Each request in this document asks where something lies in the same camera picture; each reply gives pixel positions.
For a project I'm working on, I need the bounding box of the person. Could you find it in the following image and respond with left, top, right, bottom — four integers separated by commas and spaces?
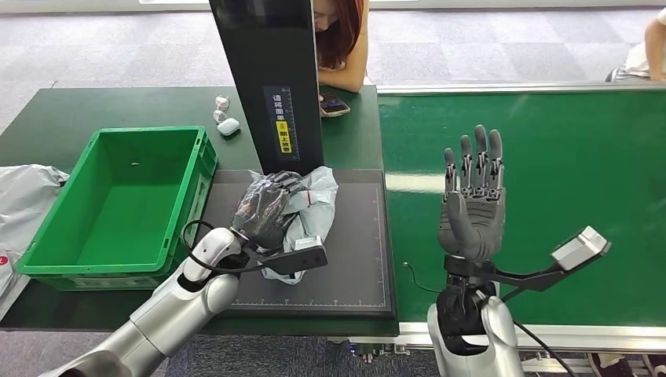
605, 7, 666, 84

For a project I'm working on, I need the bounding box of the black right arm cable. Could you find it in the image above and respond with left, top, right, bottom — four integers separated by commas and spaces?
512, 318, 564, 377

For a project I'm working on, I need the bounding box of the grey plastic mailer package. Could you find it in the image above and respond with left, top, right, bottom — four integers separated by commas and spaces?
248, 166, 339, 286

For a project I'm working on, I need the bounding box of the green conveyor belt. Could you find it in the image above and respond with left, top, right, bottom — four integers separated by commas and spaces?
377, 82, 666, 355

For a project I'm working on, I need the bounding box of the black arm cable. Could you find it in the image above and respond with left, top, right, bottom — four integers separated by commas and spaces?
180, 220, 262, 275
512, 318, 564, 377

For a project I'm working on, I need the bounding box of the smartphone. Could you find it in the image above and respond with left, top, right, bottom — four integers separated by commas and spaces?
319, 93, 352, 119

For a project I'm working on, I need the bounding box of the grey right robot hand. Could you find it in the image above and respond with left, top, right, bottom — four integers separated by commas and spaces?
437, 124, 507, 263

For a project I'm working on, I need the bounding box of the green plastic basket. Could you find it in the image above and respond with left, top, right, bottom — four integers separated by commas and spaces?
15, 126, 218, 291

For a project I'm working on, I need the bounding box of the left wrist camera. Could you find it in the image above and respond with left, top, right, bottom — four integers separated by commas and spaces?
241, 235, 329, 276

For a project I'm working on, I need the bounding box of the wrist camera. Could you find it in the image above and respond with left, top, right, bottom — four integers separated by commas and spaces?
445, 225, 613, 294
241, 235, 329, 276

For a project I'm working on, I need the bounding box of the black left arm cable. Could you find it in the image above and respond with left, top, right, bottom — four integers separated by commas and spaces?
180, 220, 262, 275

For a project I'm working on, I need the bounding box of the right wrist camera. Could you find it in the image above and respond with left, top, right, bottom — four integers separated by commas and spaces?
445, 225, 613, 294

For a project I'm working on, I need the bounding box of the pale grey mailer bag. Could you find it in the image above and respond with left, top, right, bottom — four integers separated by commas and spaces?
0, 164, 70, 313

